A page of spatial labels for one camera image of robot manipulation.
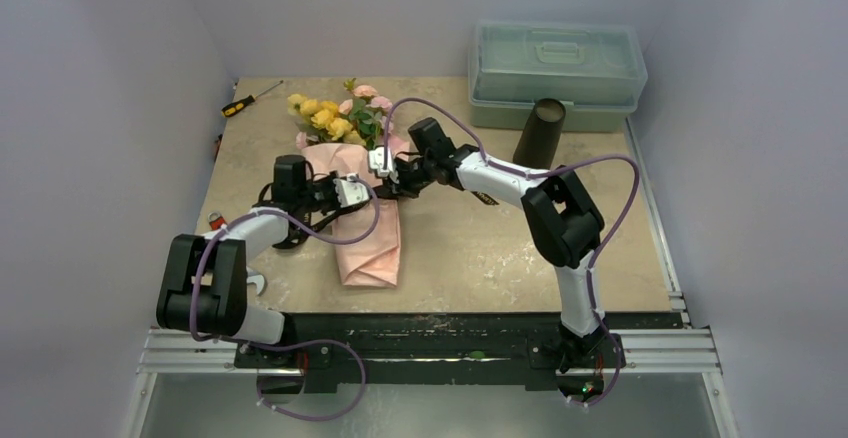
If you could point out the green translucent plastic storage box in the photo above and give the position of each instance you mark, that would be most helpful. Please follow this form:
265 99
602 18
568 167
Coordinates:
597 72

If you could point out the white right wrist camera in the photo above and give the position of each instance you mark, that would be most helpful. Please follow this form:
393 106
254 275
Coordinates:
381 164

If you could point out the pink paper flower bouquet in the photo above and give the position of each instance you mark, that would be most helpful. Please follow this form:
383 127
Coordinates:
340 141

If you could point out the silver adjustable wrench red handle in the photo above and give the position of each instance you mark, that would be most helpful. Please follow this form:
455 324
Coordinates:
216 221

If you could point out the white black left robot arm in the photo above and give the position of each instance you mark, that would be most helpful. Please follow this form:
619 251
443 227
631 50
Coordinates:
204 287

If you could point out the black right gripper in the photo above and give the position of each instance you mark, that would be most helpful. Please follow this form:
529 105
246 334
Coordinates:
406 175

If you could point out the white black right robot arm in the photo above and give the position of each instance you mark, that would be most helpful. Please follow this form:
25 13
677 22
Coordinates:
563 220

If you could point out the dark cylindrical vase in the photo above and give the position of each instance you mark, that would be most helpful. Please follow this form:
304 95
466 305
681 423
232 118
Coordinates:
540 137

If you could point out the aluminium rail frame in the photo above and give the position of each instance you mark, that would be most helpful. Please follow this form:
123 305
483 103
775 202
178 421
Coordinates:
677 349

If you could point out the black ribbon with gold lettering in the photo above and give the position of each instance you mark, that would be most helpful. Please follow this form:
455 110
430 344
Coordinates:
288 201

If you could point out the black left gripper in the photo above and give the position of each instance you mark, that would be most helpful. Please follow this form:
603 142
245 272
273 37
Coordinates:
328 180

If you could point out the yellow black handled screwdriver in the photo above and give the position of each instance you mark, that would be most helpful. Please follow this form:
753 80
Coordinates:
236 107

